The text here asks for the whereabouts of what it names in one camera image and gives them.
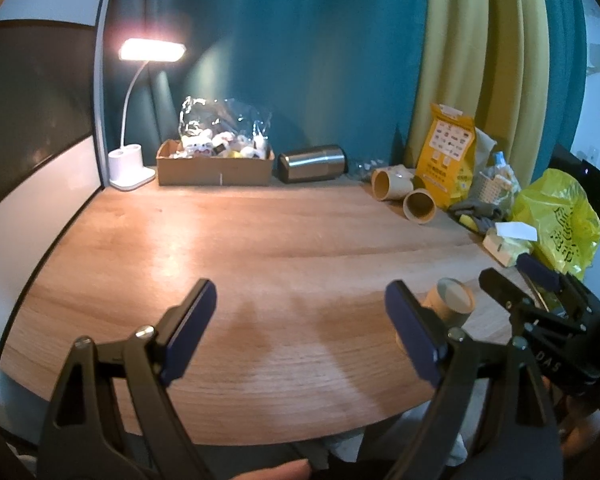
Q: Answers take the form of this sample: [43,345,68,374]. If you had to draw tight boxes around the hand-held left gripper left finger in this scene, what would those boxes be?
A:
[37,278,217,480]

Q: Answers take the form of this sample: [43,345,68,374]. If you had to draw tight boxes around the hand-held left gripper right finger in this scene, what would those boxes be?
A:
[384,280,565,480]

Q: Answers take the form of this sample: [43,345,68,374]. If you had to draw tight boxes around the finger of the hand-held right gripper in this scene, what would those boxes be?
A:
[516,253,600,312]
[478,267,537,322]

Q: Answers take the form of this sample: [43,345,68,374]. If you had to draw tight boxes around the brown paper cup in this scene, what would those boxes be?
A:
[422,278,477,329]
[403,189,438,224]
[371,166,415,202]

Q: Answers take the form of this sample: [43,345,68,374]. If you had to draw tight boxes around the person's right hand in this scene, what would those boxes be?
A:
[555,400,600,463]

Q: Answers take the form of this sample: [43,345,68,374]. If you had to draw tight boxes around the person's left hand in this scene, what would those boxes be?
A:
[237,460,312,480]

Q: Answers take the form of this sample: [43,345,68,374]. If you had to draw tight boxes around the yellow tissue box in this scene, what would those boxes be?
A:
[482,222,539,267]

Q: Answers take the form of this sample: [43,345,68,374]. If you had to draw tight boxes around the yellow plastic bag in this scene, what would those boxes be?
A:
[511,168,600,277]

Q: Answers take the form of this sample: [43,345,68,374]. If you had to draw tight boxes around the grey gloves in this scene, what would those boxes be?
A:
[447,197,507,234]

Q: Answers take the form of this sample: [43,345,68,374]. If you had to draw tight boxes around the white woven basket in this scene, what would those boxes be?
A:
[467,169,520,211]

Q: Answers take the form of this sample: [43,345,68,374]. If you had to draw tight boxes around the beige plastic bag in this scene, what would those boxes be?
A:
[474,127,500,173]

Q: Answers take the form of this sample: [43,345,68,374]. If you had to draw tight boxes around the orange printed standing bag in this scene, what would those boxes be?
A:
[414,103,477,211]

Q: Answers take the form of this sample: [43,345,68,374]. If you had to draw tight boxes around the cardboard box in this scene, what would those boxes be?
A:
[156,139,276,187]

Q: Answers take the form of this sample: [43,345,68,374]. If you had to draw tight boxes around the crumpled clear plastic wrap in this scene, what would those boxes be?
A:
[347,157,387,182]

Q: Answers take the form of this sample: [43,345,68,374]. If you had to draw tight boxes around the white desk lamp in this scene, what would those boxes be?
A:
[108,38,188,192]

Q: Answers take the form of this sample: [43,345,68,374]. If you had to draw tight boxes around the stainless steel tumbler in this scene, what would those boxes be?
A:
[278,145,349,184]

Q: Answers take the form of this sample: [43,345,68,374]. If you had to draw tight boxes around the clear bag of plush toys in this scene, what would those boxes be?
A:
[177,96,274,160]

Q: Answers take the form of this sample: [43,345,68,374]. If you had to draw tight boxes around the teal curtain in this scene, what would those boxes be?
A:
[534,0,589,197]

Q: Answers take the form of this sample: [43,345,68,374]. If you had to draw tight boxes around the yellow curtain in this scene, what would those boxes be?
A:
[406,0,557,188]

